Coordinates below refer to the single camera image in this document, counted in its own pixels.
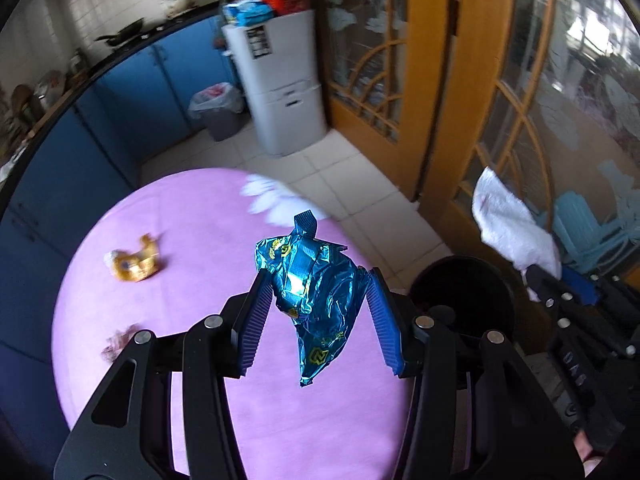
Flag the white refrigerator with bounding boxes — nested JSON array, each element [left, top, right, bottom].
[[222, 10, 328, 157]]

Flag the light blue plastic chair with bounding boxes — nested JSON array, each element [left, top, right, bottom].
[[551, 188, 639, 274]]

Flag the blue kitchen cabinets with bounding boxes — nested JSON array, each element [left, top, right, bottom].
[[1, 3, 232, 471]]

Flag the black wok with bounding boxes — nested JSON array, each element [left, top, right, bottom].
[[96, 18, 144, 49]]

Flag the brown candy wrapper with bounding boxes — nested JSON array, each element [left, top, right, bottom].
[[101, 324, 141, 364]]

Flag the grey bin with bag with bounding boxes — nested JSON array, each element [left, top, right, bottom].
[[188, 81, 244, 142]]

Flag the white tissue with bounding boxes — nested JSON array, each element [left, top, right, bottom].
[[472, 167, 562, 282]]

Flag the blue foil wrapper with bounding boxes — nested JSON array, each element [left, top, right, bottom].
[[255, 210, 370, 387]]

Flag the orange wooden glass door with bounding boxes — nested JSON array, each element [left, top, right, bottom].
[[314, 0, 639, 286]]

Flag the purple tablecloth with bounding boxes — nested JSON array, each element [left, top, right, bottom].
[[52, 168, 410, 479]]

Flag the gold snack wrapper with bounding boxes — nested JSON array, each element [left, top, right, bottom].
[[103, 234, 162, 283]]

